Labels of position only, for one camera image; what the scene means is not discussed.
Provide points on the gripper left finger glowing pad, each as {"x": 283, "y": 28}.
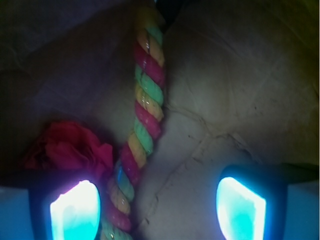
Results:
{"x": 49, "y": 205}

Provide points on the brown paper bag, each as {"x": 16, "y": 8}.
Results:
{"x": 242, "y": 87}

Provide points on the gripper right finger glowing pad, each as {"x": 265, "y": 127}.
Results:
{"x": 269, "y": 202}

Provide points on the red crumpled paper ball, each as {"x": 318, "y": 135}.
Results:
{"x": 66, "y": 145}

